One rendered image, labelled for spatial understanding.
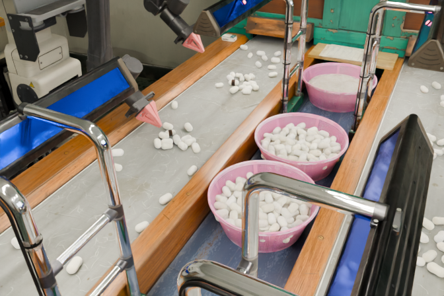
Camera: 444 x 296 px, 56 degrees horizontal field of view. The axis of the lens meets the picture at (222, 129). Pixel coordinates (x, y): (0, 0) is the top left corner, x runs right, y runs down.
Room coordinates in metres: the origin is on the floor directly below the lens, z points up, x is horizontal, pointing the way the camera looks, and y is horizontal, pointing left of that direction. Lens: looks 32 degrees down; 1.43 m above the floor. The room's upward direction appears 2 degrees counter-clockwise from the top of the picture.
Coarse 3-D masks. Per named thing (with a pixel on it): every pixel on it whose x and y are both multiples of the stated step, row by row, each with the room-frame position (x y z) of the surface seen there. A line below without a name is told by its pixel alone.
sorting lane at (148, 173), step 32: (224, 64) 1.62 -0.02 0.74; (192, 96) 1.34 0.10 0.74; (224, 96) 1.33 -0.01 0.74; (256, 96) 1.32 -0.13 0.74; (160, 128) 1.13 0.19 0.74; (224, 128) 1.12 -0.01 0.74; (96, 160) 0.97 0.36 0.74; (128, 160) 0.96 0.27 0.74; (160, 160) 0.96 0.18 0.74; (192, 160) 0.95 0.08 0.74; (64, 192) 0.83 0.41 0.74; (96, 192) 0.83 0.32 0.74; (128, 192) 0.82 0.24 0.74; (160, 192) 0.82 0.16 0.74; (64, 224) 0.72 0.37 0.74; (128, 224) 0.71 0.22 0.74; (0, 256) 0.63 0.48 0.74; (96, 256) 0.62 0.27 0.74; (0, 288) 0.54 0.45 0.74; (32, 288) 0.54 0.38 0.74; (64, 288) 0.54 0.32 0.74
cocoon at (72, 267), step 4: (76, 256) 0.60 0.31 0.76; (72, 260) 0.59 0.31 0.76; (76, 260) 0.59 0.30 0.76; (80, 260) 0.59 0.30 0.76; (68, 264) 0.58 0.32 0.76; (72, 264) 0.58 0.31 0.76; (76, 264) 0.58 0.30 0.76; (80, 264) 0.59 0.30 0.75; (68, 268) 0.57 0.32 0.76; (72, 268) 0.57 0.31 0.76; (76, 268) 0.58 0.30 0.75; (68, 272) 0.57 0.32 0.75; (72, 272) 0.57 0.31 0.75
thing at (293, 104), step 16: (288, 0) 1.23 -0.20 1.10; (304, 0) 1.36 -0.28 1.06; (288, 16) 1.23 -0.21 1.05; (304, 16) 1.36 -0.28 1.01; (288, 32) 1.23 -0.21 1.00; (304, 32) 1.36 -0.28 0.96; (288, 48) 1.23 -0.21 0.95; (304, 48) 1.37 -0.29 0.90; (288, 64) 1.23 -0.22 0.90; (288, 80) 1.23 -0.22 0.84; (288, 112) 1.25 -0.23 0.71
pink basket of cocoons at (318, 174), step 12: (264, 120) 1.11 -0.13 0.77; (276, 120) 1.13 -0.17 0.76; (288, 120) 1.14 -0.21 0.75; (300, 120) 1.14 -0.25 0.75; (312, 120) 1.13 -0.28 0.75; (324, 120) 1.11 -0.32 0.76; (264, 132) 1.09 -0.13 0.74; (336, 132) 1.06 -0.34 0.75; (264, 156) 0.97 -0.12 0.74; (276, 156) 0.92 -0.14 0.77; (336, 156) 0.91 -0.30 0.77; (300, 168) 0.90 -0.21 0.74; (312, 168) 0.90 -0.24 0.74
